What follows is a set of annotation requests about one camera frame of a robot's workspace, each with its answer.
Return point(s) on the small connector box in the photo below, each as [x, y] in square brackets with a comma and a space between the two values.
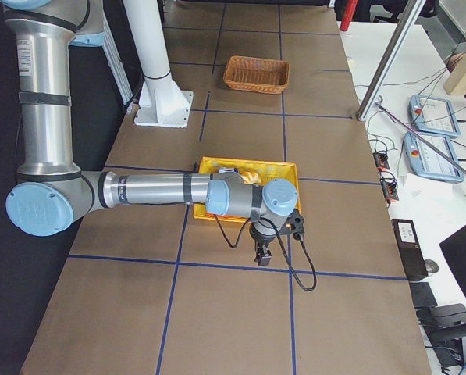
[388, 183]
[381, 160]

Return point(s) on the lower teach pendant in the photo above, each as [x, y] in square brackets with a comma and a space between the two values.
[426, 163]

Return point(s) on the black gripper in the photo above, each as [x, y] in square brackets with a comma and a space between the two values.
[259, 237]

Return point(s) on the brown wicker basket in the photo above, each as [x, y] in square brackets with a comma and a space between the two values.
[267, 76]

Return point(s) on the toy croissant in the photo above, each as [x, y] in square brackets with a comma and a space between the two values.
[251, 177]

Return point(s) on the lower small connector box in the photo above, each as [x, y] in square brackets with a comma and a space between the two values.
[388, 183]

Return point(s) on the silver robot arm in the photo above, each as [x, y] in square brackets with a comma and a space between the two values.
[52, 191]

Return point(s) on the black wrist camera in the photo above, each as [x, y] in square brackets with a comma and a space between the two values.
[294, 225]

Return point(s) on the aluminium frame post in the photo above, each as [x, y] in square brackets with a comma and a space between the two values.
[411, 13]

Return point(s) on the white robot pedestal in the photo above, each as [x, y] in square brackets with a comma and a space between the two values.
[162, 103]

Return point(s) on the upper teach pendant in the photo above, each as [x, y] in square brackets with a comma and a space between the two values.
[434, 115]

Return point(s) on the reacher grabber stick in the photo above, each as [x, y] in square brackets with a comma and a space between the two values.
[449, 158]

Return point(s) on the teach pendant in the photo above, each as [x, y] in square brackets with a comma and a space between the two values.
[426, 163]
[434, 115]

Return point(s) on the black box on desk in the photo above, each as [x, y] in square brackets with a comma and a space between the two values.
[409, 249]

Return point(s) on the upper small connector box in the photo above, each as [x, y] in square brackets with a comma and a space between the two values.
[381, 160]

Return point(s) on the yellow plastic basket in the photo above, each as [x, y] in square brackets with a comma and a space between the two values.
[283, 173]

